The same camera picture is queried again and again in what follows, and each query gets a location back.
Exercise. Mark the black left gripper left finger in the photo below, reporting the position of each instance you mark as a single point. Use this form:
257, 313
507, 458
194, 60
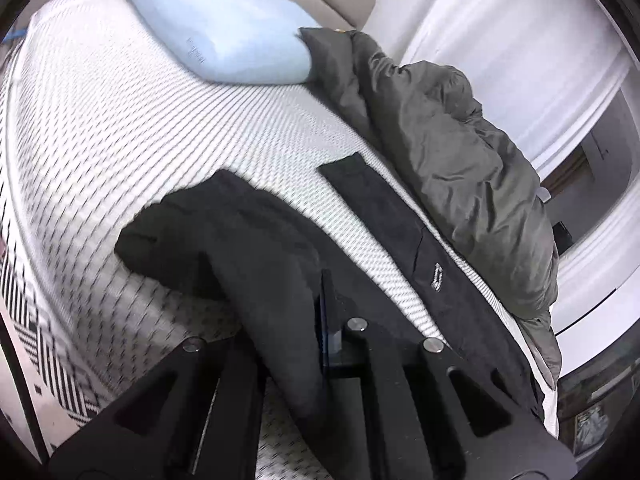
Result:
195, 415

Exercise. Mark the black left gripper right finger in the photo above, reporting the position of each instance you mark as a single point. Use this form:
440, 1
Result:
416, 411

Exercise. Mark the black pants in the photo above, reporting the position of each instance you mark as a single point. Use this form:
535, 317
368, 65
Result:
223, 239

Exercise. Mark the dark grey duvet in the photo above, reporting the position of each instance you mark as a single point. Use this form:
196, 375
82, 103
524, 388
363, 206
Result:
475, 184

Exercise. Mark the white patterned mattress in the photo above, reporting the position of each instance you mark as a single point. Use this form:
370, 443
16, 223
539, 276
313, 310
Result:
98, 121

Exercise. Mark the light blue pillow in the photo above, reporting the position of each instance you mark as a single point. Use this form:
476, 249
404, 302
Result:
233, 41

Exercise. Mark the white curtain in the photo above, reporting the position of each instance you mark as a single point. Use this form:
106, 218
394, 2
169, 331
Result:
558, 77

